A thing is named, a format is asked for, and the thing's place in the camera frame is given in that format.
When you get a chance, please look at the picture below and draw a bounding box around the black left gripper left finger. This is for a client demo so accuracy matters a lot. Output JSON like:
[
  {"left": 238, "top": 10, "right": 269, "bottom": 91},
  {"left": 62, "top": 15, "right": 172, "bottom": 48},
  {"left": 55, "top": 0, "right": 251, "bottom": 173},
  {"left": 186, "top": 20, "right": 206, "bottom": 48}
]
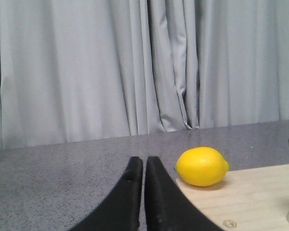
[{"left": 72, "top": 156, "right": 143, "bottom": 231}]

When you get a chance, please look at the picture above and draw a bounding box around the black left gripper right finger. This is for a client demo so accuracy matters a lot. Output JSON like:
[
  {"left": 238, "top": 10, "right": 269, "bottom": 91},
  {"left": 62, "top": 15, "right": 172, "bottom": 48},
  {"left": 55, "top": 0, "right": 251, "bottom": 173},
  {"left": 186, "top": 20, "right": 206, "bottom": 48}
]
[{"left": 144, "top": 156, "right": 221, "bottom": 231}]

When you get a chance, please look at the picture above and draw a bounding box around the yellow lemon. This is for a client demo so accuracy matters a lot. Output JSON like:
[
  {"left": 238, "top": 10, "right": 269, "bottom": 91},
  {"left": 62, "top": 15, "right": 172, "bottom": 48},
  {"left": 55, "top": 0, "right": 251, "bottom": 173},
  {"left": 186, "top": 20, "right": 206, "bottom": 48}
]
[{"left": 175, "top": 146, "right": 230, "bottom": 187}]

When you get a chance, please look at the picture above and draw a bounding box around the light wooden cutting board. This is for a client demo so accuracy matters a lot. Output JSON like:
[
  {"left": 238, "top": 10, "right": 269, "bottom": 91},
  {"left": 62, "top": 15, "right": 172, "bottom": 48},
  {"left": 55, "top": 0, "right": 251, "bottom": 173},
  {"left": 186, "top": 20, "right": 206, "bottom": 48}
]
[{"left": 176, "top": 164, "right": 289, "bottom": 231}]

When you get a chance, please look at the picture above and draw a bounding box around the grey curtain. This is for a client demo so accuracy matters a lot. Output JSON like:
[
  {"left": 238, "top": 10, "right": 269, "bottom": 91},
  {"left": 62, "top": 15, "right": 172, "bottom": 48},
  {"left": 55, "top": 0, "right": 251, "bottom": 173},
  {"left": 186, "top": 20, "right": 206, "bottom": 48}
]
[{"left": 0, "top": 0, "right": 289, "bottom": 149}]

